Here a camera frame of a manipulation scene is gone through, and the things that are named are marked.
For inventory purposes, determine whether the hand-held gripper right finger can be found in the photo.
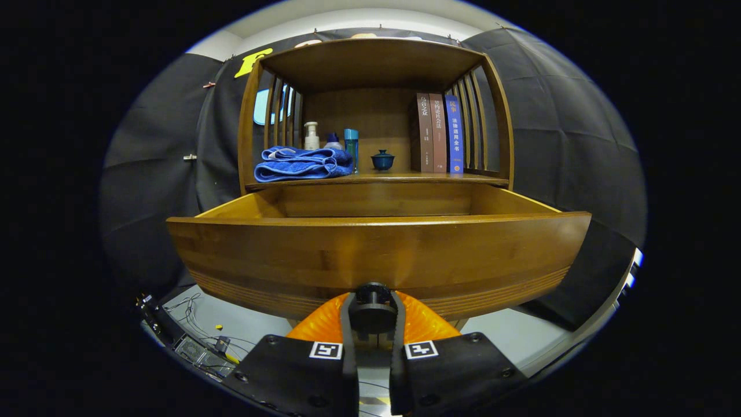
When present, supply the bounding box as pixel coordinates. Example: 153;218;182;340
389;290;529;416

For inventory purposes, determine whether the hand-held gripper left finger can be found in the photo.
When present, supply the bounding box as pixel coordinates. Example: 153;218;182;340
223;290;360;417

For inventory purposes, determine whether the wooden countertop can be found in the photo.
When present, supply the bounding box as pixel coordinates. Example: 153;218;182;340
246;171;510;192

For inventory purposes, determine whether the wooden cabinet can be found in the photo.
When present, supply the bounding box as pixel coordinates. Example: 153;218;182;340
237;38;516;195

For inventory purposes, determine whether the black electronic device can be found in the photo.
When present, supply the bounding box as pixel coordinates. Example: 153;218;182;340
136;294;238;380

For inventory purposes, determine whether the blue folded towel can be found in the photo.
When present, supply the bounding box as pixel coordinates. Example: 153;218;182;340
254;146;354;184

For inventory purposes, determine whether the tall teal bottle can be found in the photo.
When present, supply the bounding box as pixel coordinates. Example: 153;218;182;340
344;129;360;174

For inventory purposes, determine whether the dark brown book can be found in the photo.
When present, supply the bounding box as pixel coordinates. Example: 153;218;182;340
410;94;434;173

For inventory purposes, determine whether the reddish brown book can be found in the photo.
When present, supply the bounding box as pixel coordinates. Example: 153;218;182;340
430;93;448;173

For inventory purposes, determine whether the blue book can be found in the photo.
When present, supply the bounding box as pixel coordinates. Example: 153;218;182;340
445;95;464;174

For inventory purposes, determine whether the white panel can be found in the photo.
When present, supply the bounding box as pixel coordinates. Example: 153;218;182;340
617;248;644;308

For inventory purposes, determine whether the tangle of floor cables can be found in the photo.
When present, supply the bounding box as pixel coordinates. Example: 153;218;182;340
165;292;255;363

